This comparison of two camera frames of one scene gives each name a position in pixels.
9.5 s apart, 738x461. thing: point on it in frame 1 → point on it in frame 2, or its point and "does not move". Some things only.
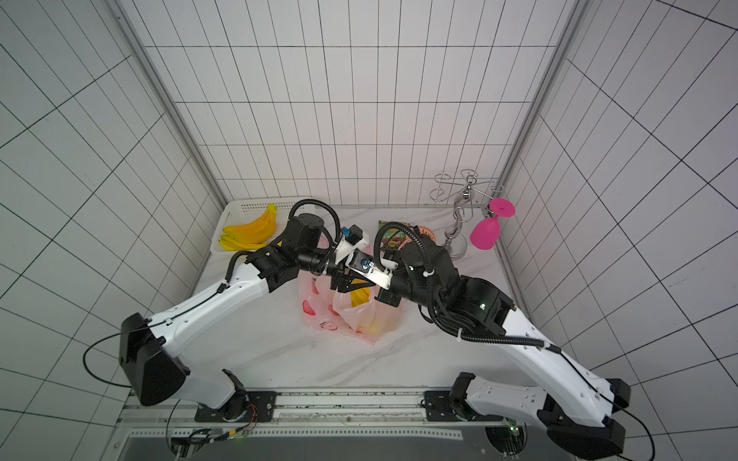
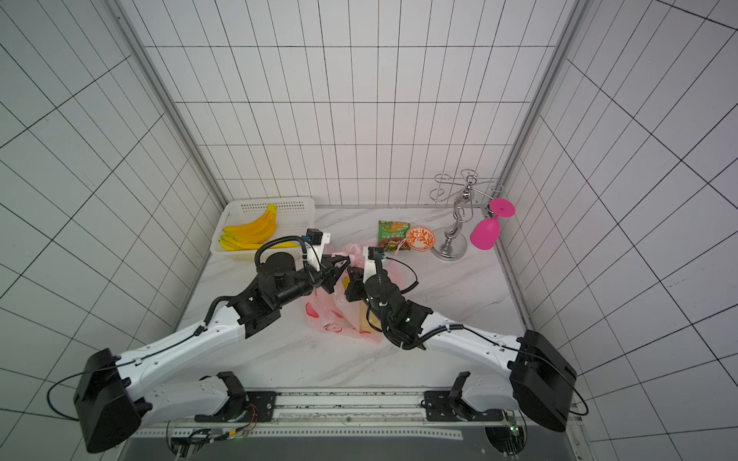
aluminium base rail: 321,414 does not move
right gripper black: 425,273 → 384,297
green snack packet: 392,237 does not move
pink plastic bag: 325,306 does not move
